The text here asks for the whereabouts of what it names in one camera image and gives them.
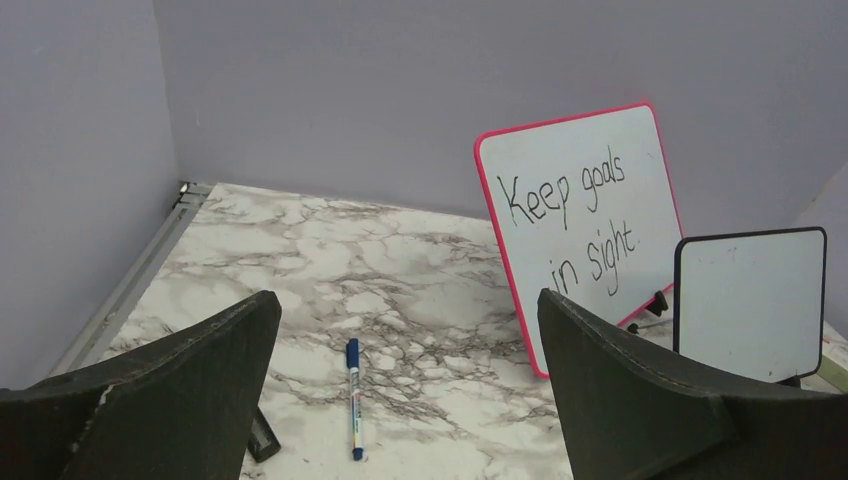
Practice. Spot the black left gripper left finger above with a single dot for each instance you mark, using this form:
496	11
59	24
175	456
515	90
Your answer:
180	407

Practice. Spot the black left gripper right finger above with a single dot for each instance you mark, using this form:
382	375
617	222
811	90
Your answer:
631	409

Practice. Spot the aluminium rail table edge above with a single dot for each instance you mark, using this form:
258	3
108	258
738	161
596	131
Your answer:
96	336

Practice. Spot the black framed whiteboard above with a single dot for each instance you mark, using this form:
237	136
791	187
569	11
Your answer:
752	303

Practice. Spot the green capped black highlighter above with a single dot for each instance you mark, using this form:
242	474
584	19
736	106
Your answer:
263	443

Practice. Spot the white green box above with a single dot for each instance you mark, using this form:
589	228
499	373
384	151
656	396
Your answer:
833	373

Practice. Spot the pink framed whiteboard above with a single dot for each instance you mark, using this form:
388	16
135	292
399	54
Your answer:
583	206

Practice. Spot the blue whiteboard marker pen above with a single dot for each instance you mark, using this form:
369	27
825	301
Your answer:
353	366

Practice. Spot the black whiteboard stand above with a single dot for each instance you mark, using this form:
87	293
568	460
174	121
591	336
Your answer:
657	306

